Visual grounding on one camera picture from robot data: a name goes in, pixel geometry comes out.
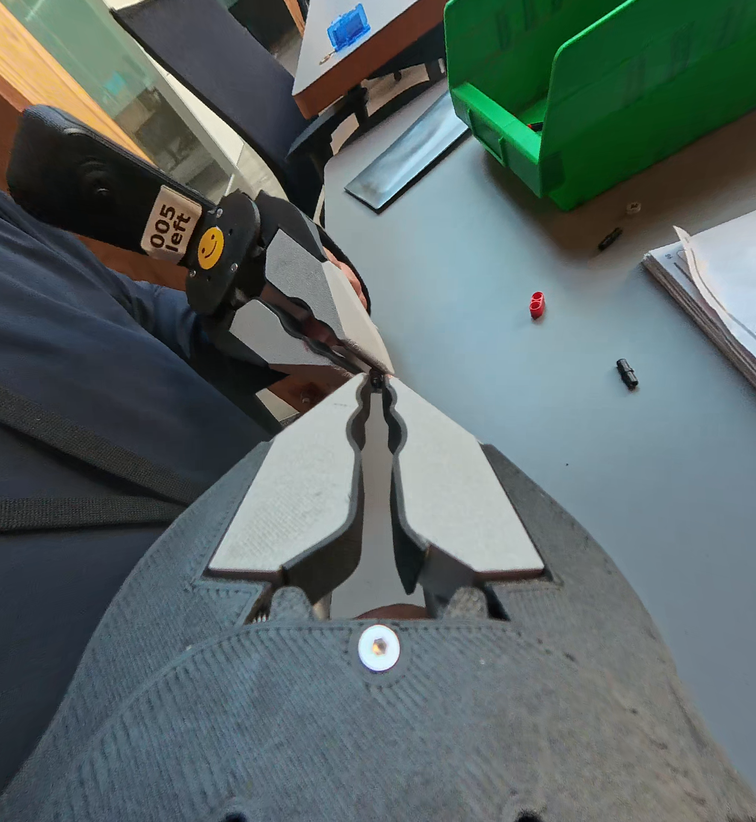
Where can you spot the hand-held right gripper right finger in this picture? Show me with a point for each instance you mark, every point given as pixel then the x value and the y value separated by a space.
pixel 467 507

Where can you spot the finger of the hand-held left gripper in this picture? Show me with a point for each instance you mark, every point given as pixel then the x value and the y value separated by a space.
pixel 268 334
pixel 313 270

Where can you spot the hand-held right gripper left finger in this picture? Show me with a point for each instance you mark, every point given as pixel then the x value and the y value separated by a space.
pixel 288 507

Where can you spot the small red lego pin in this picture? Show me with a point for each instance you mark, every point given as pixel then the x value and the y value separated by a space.
pixel 537 305

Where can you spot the green plastic bin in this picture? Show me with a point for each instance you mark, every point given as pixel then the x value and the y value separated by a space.
pixel 641 96

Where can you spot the person's left forearm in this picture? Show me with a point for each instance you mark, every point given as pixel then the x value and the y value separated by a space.
pixel 172 314

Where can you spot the long black lego pin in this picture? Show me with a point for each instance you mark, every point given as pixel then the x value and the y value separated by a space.
pixel 610 238

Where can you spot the lego instruction booklet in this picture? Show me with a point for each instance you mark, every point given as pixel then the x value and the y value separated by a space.
pixel 737 289

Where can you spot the person's left hand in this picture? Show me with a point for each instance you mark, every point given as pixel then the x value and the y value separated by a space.
pixel 351 280

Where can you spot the flat dark panel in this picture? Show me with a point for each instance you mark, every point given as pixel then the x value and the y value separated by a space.
pixel 410 154

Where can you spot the dark fabric chair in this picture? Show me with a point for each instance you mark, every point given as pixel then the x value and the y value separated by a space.
pixel 224 64

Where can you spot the small blue object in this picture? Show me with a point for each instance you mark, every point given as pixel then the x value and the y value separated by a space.
pixel 349 25

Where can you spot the person's dark navy clothing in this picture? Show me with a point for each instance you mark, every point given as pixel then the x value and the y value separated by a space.
pixel 63 610

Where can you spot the wooden post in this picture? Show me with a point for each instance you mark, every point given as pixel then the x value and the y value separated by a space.
pixel 5 64

